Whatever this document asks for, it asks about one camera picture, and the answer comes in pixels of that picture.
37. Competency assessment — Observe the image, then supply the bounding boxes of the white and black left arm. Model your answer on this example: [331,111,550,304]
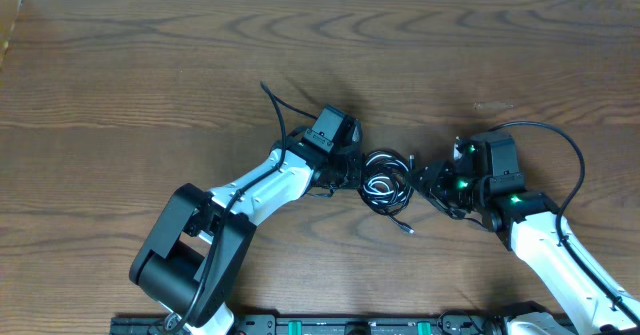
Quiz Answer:
[129,117,363,334]

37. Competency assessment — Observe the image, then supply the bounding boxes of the black left camera cable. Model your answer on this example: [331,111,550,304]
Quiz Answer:
[167,80,319,334]

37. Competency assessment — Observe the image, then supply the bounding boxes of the brown cardboard panel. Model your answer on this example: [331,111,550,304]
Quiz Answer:
[0,0,23,63]

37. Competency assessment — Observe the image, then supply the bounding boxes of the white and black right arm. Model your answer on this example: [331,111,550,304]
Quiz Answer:
[407,131,639,334]

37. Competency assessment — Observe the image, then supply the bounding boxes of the black USB cable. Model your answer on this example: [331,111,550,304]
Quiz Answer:
[358,148,417,235]

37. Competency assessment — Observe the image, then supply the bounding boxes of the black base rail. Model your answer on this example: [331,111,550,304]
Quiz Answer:
[109,313,581,335]

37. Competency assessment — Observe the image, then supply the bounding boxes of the white USB cable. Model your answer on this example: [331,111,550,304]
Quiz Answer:
[360,150,409,199]

